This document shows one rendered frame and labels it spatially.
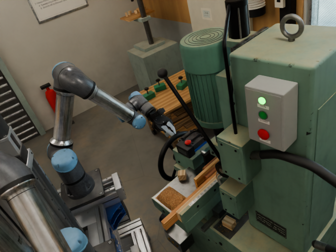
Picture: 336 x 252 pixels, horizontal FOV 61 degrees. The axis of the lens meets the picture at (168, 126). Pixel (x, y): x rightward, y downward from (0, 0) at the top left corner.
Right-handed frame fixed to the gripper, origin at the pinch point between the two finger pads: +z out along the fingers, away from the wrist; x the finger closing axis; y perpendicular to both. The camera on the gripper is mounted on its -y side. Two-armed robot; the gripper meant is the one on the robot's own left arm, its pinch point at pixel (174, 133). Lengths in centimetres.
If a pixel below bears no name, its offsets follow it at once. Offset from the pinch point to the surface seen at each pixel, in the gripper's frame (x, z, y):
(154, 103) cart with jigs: -51, -64, 80
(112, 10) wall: -122, -225, 107
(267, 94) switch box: 22, 35, -85
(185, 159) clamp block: 12.8, 18.1, -13.6
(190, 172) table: 15.1, 24.0, -12.7
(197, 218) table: 29, 41, -18
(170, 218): 39, 34, -23
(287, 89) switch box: 20, 38, -88
